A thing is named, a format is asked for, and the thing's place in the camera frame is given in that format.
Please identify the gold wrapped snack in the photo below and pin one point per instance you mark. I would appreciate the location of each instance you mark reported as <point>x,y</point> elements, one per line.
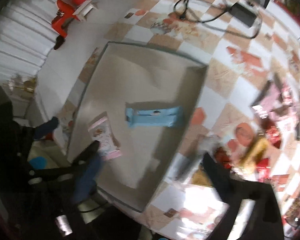
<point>253,155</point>

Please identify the white sofa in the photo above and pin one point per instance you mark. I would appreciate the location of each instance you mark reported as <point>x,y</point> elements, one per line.
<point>26,37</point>

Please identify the black power adapter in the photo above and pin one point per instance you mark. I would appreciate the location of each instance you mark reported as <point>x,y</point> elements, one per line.
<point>243,14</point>

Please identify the red wrapped snack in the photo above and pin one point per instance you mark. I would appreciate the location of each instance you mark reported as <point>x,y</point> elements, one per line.
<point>272,133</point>

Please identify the grey tray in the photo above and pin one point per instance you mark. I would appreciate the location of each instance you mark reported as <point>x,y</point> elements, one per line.
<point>147,97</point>

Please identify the pink snack packet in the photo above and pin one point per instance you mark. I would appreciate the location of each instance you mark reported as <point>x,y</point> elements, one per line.
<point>101,131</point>

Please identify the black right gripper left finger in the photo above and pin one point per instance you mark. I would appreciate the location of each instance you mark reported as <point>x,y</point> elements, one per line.
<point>86,169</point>

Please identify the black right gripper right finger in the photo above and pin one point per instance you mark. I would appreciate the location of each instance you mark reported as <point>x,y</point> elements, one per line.
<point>219,177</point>

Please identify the blue snack bar packet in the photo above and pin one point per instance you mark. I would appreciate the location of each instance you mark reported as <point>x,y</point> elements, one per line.
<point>165,117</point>

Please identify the checkered table cloth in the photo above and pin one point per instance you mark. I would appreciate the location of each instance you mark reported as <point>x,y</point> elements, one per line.
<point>239,69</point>

